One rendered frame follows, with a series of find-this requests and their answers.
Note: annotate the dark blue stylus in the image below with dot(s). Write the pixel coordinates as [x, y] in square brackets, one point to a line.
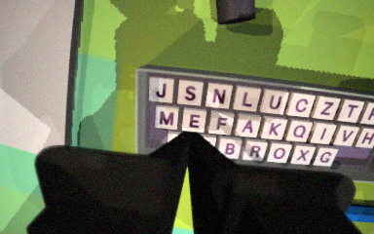
[361, 213]

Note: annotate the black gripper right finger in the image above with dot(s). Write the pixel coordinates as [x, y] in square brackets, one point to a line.
[220, 188]

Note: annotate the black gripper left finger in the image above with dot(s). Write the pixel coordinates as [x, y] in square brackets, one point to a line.
[151, 183]

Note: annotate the keyboard with white letter keys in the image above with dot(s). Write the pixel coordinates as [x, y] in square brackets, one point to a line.
[258, 121]

